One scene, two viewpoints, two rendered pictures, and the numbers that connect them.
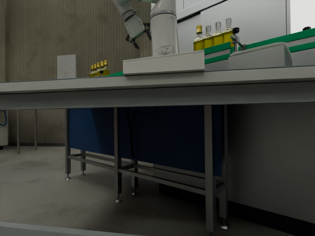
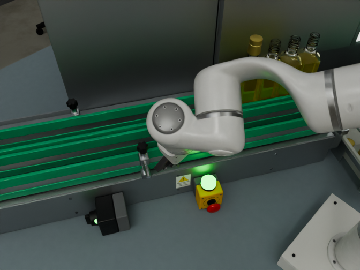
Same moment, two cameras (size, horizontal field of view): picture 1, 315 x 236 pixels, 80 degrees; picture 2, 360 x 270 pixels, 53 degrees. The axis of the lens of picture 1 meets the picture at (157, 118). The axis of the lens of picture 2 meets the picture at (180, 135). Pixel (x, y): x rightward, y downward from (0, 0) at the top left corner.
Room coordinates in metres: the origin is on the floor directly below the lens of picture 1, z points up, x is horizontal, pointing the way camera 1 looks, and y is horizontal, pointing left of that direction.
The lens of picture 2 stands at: (0.83, 0.51, 1.70)
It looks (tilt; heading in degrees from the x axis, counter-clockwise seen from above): 49 degrees down; 305
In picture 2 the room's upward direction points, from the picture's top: straight up
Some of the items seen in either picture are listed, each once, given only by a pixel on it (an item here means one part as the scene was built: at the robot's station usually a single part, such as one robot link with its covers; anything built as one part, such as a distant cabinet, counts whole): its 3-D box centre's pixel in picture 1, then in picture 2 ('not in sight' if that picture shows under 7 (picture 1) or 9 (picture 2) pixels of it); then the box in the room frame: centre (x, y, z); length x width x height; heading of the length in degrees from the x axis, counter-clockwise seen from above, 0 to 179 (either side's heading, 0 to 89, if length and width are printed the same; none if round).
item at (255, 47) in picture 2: (198, 29); (255, 45); (1.12, -0.26, 1.14); 0.04 x 0.04 x 0.04
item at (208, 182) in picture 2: not in sight; (208, 181); (1.09, 0.00, 0.84); 0.04 x 0.04 x 0.03
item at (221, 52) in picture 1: (115, 78); (25, 185); (1.44, 0.32, 0.92); 1.75 x 0.01 x 0.08; 49
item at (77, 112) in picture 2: not in sight; (76, 113); (1.50, 0.08, 0.94); 0.07 x 0.04 x 0.13; 139
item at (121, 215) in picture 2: not in sight; (112, 214); (1.26, 0.22, 0.79); 0.08 x 0.08 x 0.08; 49
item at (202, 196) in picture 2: not in sight; (207, 192); (1.08, 0.00, 0.79); 0.07 x 0.07 x 0.07; 49
